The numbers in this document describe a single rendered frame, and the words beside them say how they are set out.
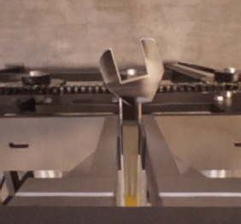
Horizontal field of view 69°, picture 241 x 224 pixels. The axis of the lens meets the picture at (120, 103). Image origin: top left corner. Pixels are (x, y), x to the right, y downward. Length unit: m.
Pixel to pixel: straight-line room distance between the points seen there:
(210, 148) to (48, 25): 1.39
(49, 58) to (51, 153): 1.26
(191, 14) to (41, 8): 1.08
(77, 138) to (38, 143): 0.06
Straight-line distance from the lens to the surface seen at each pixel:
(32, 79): 0.57
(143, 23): 1.41
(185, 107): 0.51
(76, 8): 1.46
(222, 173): 0.69
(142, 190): 0.68
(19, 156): 0.32
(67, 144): 0.27
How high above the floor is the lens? 1.39
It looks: 73 degrees down
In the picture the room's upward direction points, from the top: 176 degrees counter-clockwise
